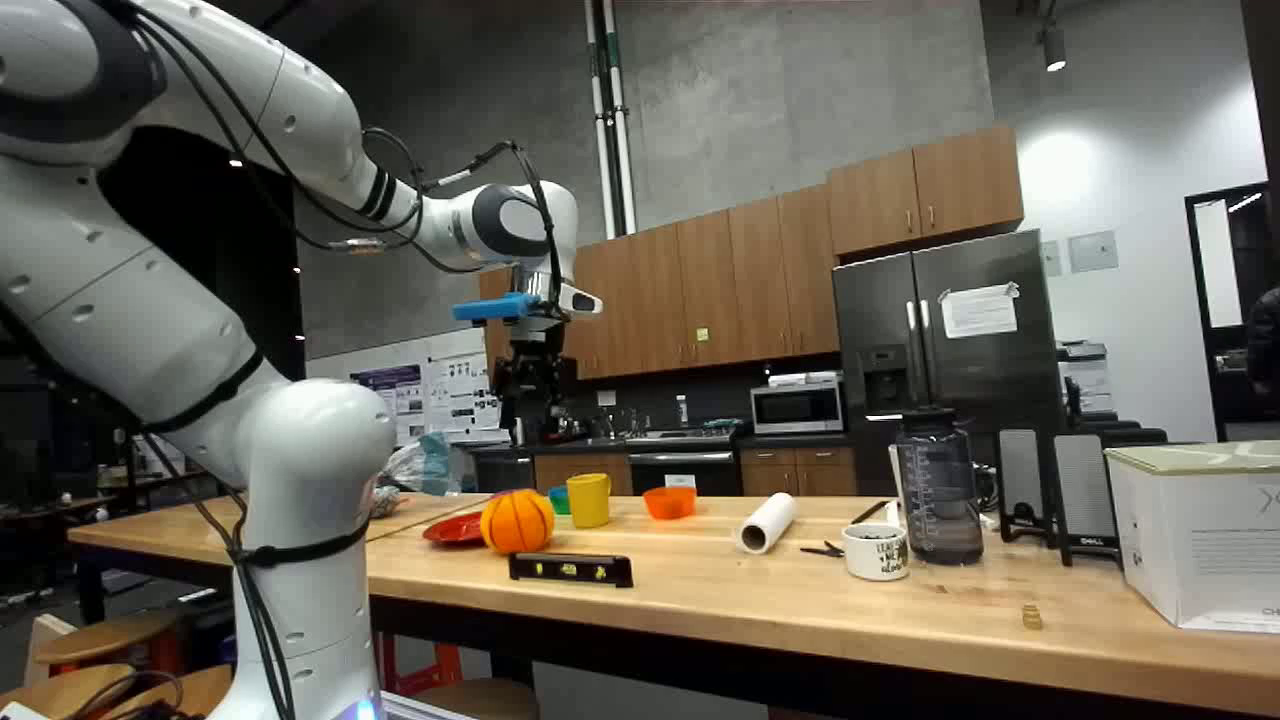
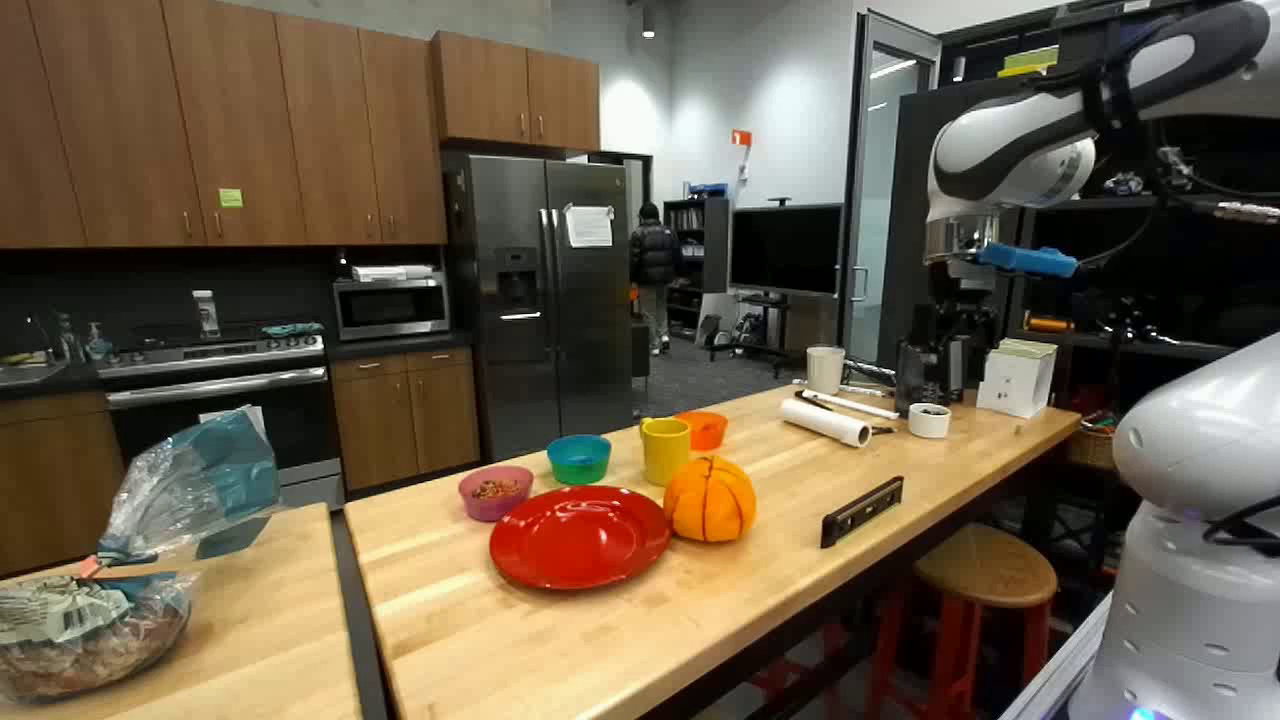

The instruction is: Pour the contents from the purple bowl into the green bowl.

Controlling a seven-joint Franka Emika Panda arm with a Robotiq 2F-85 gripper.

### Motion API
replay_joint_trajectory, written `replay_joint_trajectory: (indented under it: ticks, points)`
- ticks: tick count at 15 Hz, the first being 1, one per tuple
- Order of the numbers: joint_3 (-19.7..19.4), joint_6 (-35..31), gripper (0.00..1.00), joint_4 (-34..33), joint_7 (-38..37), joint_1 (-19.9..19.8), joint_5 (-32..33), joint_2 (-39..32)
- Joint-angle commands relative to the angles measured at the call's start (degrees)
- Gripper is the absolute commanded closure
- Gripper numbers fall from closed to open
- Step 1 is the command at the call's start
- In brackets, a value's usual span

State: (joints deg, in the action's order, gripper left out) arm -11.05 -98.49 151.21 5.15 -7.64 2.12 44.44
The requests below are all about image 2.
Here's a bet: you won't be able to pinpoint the person in dark clothes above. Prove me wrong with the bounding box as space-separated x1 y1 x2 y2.
629 200 684 358

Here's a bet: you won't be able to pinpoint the yellow cup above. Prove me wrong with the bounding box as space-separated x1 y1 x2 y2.
636 414 696 492

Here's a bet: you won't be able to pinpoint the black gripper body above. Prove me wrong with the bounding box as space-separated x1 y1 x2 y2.
933 224 999 341

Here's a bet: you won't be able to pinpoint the wrapped bowl of food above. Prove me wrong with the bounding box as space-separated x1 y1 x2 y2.
0 570 199 709

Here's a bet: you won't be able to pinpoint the steel microwave oven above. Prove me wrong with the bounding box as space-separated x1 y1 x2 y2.
330 260 458 347

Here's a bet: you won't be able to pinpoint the nut and bean mix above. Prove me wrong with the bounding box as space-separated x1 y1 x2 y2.
465 470 529 511

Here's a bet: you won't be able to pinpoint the white tape roll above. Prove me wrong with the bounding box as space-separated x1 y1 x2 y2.
903 402 955 444

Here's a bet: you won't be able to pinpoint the white napkin box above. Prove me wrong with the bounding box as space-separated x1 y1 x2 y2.
973 336 1062 426

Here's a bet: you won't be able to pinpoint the black shelving unit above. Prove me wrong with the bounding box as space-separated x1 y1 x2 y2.
884 0 1280 405

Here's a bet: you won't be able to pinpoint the stainless steel refrigerator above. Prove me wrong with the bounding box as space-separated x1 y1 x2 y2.
439 147 639 464

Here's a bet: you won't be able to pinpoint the small brown wall cabinet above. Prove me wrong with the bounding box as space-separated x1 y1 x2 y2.
427 30 603 157

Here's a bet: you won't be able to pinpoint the green plastic bowl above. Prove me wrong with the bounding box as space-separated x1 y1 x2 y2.
544 431 617 487

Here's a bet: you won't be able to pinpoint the orange cup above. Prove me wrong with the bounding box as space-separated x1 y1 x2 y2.
679 408 731 455

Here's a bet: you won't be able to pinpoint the clear plastic bag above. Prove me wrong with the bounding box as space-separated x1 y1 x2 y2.
94 402 289 573

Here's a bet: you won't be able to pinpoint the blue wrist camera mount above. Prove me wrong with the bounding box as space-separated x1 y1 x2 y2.
975 241 1079 279

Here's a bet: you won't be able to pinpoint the steel stove oven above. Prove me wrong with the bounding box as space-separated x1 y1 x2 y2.
95 327 336 474

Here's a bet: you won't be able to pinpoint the purple plastic bowl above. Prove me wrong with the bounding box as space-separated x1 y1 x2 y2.
458 461 538 526

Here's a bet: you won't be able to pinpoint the large brown wall cabinets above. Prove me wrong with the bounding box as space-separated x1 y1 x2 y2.
0 0 451 254

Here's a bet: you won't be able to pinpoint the white paper cup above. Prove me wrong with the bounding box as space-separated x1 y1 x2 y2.
804 344 850 397

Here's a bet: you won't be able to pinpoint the black name plate sign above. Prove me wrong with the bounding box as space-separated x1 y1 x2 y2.
815 474 910 554

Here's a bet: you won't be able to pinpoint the orange pumpkin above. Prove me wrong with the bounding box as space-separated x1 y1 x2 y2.
659 451 759 550

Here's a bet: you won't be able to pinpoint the red plate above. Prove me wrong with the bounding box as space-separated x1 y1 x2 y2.
484 484 678 597

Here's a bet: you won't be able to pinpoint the thin white paper roll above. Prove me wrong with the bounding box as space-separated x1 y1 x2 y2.
795 386 903 427

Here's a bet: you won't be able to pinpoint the glass door dark frame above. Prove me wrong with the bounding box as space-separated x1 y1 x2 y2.
839 10 945 371

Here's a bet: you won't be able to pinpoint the black television monitor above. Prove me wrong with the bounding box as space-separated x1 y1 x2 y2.
728 200 850 302

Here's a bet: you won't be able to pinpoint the brown base cabinet double door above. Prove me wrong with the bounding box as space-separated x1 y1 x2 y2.
330 344 484 496

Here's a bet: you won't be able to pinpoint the wooden stool red legs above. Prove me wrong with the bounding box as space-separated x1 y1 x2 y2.
864 521 1066 720

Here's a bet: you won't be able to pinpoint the brown base cabinet single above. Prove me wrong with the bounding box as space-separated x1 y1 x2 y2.
0 390 130 581

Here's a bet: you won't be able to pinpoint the white paper on refrigerator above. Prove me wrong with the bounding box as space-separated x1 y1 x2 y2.
559 200 619 254

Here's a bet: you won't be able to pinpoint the white paper towel roll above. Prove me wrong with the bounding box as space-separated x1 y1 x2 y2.
777 391 877 451

